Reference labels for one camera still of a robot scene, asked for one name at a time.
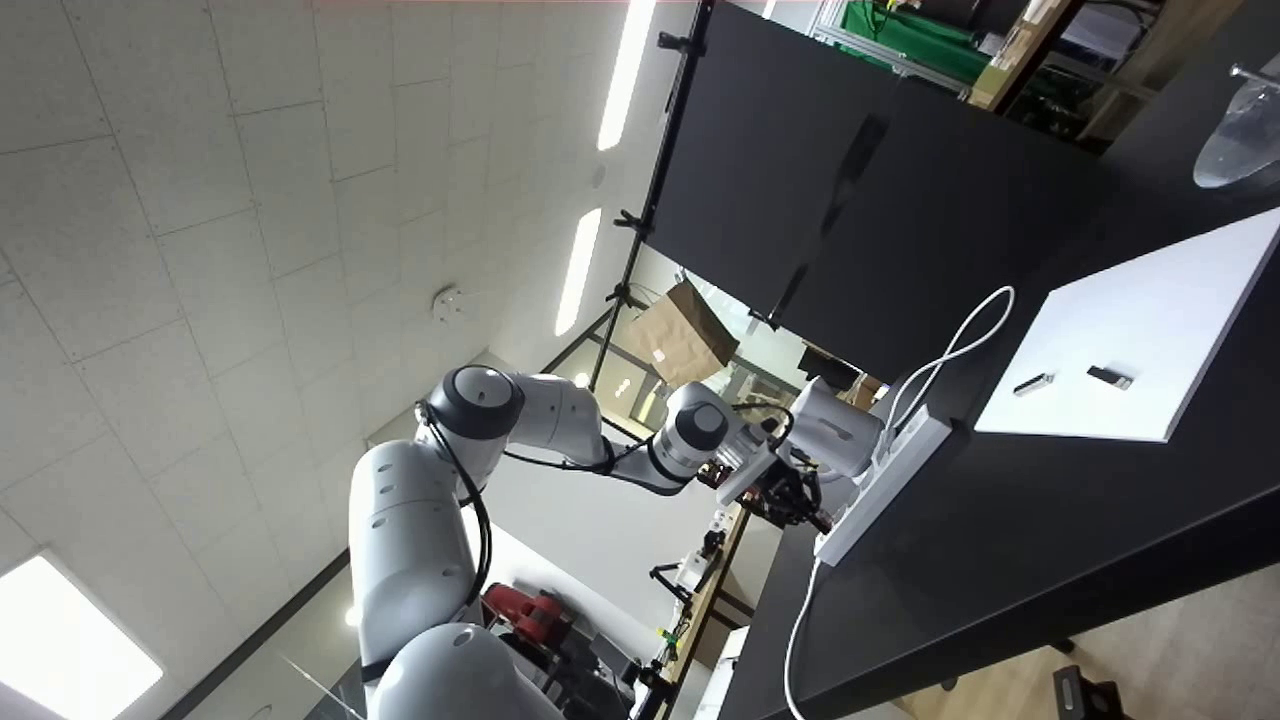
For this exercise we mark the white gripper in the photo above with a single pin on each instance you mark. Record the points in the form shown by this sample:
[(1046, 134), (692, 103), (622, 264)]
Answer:
[(747, 475)]

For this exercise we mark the white power strip adapter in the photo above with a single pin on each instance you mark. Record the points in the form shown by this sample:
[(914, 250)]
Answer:
[(887, 486)]

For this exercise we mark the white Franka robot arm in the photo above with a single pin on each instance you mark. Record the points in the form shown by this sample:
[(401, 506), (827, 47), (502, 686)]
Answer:
[(406, 535)]

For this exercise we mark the wooden top desk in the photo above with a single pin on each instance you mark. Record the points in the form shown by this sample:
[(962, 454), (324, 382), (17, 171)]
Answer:
[(704, 606)]

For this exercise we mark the cardboard box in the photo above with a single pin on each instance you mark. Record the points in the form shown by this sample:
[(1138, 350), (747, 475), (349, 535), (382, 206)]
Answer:
[(681, 340)]

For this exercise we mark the small black marker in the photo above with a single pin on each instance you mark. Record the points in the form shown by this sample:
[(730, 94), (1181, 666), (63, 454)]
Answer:
[(1034, 382), (1109, 376)]

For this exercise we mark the red machine part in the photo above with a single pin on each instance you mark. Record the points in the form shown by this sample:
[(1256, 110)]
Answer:
[(520, 610)]

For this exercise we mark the long ceiling light strip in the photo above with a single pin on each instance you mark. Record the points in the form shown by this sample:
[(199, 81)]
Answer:
[(579, 275), (626, 74)]

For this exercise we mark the black spring clamp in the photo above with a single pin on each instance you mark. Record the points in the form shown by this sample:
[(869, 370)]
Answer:
[(678, 40), (630, 220)]

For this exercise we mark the black backdrop cloth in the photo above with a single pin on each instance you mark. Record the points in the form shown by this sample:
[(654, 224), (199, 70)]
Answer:
[(827, 173)]

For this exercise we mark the black floor box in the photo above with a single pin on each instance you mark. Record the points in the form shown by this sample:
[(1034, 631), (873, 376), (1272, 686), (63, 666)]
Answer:
[(1082, 693)]

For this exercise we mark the black backdrop crossbar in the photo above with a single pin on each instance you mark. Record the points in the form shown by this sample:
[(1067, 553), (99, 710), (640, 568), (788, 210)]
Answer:
[(664, 148)]

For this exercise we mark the flat white board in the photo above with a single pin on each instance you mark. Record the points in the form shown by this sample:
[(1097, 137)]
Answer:
[(1132, 322)]

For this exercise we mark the white ceiling smoke detector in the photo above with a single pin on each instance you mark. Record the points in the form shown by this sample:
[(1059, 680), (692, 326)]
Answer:
[(446, 300)]

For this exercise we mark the green storage crate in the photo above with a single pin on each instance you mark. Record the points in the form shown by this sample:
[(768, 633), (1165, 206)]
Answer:
[(921, 38)]

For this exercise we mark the clear glass bowl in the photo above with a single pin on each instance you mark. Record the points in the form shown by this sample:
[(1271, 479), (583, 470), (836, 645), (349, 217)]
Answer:
[(1243, 141)]

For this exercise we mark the square ceiling light panel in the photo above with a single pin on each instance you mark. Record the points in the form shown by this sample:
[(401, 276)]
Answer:
[(66, 645)]

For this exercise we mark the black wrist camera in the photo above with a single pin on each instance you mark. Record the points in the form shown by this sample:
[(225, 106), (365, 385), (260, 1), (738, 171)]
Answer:
[(785, 466)]

